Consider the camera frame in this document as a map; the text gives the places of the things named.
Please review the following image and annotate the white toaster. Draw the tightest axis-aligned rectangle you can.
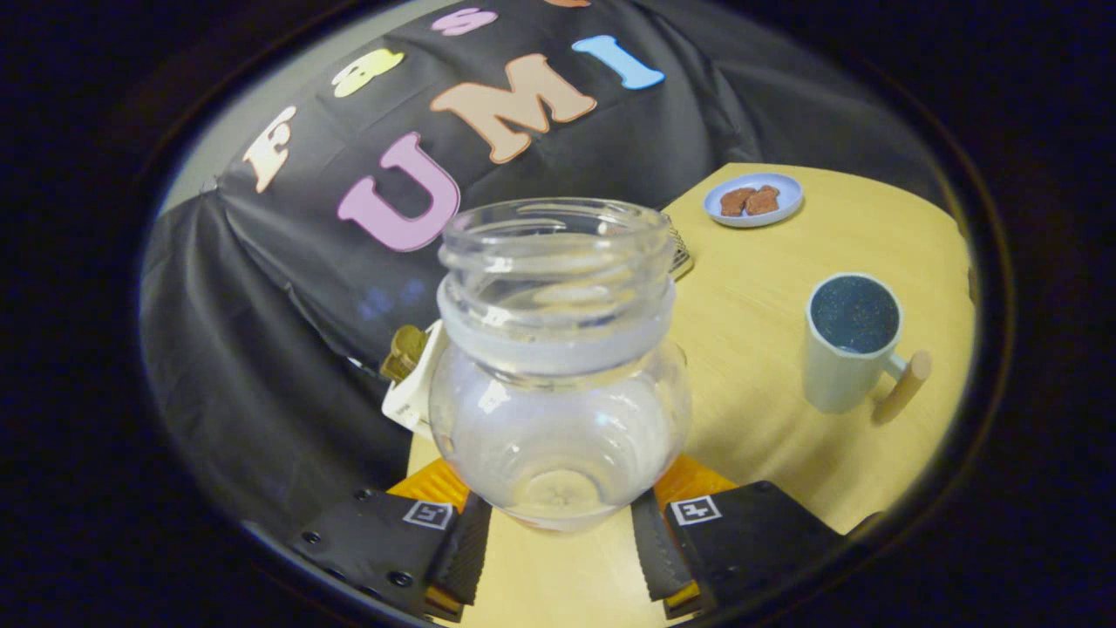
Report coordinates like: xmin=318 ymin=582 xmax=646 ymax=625
xmin=381 ymin=321 xmax=450 ymax=437

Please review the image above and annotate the clear ribbed glass tumbler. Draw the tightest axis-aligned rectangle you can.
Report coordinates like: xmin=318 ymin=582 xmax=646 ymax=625
xmin=667 ymin=225 xmax=696 ymax=282

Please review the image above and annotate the clear glass bottle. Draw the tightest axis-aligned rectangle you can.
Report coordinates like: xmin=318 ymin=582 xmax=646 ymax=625
xmin=427 ymin=198 xmax=694 ymax=533

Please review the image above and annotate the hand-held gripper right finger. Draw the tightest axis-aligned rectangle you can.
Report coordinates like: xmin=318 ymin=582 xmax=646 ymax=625
xmin=629 ymin=454 xmax=845 ymax=622

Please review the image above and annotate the black backdrop cloth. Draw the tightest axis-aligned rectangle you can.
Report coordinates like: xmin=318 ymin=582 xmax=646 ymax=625
xmin=139 ymin=0 xmax=951 ymax=542

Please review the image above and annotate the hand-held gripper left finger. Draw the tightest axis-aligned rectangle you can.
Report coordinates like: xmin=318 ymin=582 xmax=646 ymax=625
xmin=292 ymin=458 xmax=495 ymax=623

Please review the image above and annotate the white cup with wooden handle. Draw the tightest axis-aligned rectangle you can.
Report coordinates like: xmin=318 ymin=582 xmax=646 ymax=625
xmin=802 ymin=273 xmax=932 ymax=426

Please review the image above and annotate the wooden table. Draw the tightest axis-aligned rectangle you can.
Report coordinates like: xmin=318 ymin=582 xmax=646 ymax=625
xmin=408 ymin=163 xmax=977 ymax=628

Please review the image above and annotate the brown toast slice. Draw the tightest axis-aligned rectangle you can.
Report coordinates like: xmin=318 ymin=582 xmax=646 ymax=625
xmin=381 ymin=325 xmax=428 ymax=382

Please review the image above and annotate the light blue plate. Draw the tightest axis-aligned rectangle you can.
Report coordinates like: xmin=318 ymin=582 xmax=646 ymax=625
xmin=703 ymin=173 xmax=804 ymax=229

